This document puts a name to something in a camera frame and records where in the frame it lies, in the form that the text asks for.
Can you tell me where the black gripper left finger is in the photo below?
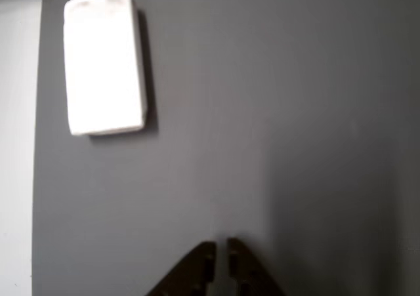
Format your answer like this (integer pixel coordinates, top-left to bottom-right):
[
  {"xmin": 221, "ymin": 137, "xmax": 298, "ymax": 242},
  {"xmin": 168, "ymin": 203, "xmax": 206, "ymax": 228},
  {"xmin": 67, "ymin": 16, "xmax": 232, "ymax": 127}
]
[{"xmin": 144, "ymin": 241, "xmax": 217, "ymax": 296}]

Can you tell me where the grey desk mat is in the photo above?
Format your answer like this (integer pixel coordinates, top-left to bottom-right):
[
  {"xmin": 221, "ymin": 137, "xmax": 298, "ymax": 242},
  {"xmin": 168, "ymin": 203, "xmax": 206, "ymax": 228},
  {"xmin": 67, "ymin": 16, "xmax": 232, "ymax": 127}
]
[{"xmin": 31, "ymin": 0, "xmax": 420, "ymax": 296}]

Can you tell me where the white rectangular eraser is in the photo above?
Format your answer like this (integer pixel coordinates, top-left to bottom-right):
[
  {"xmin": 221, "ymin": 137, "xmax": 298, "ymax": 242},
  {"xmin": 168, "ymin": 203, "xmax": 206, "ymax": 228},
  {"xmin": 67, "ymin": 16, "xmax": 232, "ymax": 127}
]
[{"xmin": 62, "ymin": 0, "xmax": 148, "ymax": 137}]

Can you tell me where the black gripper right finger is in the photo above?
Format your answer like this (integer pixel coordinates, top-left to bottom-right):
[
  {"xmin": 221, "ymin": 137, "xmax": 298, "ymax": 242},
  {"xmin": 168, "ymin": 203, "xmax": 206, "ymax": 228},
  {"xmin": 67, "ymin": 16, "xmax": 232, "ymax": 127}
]
[{"xmin": 226, "ymin": 237, "xmax": 287, "ymax": 296}]

